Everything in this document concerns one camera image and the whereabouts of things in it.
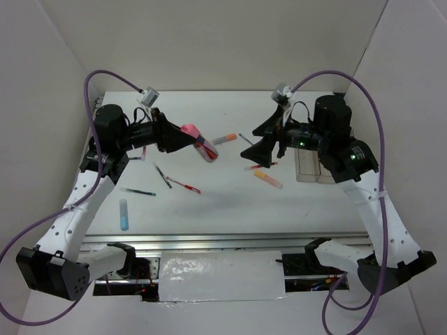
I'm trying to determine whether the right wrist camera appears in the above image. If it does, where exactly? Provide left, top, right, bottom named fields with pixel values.
left=271, top=83, right=293, bottom=106

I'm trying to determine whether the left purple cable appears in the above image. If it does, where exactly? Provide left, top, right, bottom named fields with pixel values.
left=0, top=69, right=145, bottom=326

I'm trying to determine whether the purple cable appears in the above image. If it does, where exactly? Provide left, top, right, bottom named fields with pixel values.
left=289, top=70, right=388, bottom=335
left=0, top=69, right=145, bottom=326

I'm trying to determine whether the blue gel pen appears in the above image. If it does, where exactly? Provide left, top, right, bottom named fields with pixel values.
left=238, top=133, right=254, bottom=145

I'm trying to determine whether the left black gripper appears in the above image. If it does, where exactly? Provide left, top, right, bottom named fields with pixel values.
left=117, top=107, right=196, bottom=154

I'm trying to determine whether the clear container left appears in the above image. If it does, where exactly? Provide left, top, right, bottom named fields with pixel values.
left=295, top=149, right=321, bottom=183

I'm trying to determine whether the red refill pen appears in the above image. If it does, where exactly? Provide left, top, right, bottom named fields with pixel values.
left=243, top=162, right=278, bottom=172

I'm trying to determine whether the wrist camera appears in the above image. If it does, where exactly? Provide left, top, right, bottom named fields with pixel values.
left=140, top=87, right=159, bottom=108
left=271, top=83, right=293, bottom=106

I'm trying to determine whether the aluminium frame rail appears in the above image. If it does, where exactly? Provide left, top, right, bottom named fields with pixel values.
left=82, top=233, right=371, bottom=251

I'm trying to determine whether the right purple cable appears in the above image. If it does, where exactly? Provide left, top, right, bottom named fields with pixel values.
left=289, top=70, right=388, bottom=335

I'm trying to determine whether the red gel pen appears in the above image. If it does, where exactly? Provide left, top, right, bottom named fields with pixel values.
left=166, top=176, right=201, bottom=194

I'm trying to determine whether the blue cap highlighter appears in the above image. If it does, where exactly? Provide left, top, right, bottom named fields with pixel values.
left=119, top=199, right=129, bottom=231

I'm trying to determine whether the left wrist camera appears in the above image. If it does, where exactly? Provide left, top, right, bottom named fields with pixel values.
left=140, top=87, right=159, bottom=108

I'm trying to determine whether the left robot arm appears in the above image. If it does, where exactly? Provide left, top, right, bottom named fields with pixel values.
left=16, top=104, right=196, bottom=301

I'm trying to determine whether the green gel pen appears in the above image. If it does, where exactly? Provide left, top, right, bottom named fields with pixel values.
left=120, top=187, right=156, bottom=197

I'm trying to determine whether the dark teal pen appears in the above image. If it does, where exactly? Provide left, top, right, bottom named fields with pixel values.
left=152, top=162, right=173, bottom=189

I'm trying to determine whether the clear container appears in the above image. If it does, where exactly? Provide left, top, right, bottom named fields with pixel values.
left=316, top=163, right=335, bottom=184
left=295, top=149, right=321, bottom=183

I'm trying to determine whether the clear container middle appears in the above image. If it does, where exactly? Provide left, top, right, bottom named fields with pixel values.
left=316, top=163, right=335, bottom=184

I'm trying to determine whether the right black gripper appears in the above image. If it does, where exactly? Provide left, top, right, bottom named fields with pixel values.
left=240, top=103, right=329, bottom=167

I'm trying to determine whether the pink cap highlighter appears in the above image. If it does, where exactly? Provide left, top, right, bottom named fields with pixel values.
left=180, top=124, right=219, bottom=163

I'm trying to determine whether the orange cap highlighter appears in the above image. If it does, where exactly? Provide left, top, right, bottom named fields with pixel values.
left=212, top=133, right=237, bottom=145

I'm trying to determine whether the yellow cap highlighter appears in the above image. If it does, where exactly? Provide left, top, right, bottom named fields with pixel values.
left=254, top=170, right=283, bottom=189

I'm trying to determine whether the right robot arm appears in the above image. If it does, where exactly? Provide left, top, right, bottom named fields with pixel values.
left=240, top=94, right=437, bottom=293

